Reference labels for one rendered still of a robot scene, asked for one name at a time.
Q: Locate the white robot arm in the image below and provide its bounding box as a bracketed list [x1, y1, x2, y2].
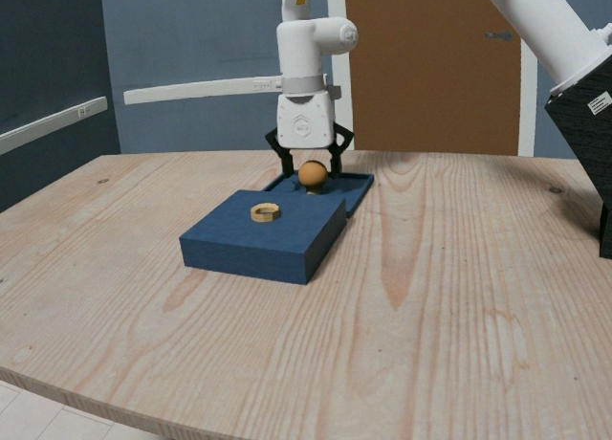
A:
[275, 0, 612, 100]

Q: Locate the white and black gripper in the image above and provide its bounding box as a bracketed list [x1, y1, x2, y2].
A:
[265, 89, 355, 180]

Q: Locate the tan ball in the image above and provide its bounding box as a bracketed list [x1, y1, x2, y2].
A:
[298, 160, 328, 189]

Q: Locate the blue square box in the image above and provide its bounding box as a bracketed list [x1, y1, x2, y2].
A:
[179, 189, 346, 286]

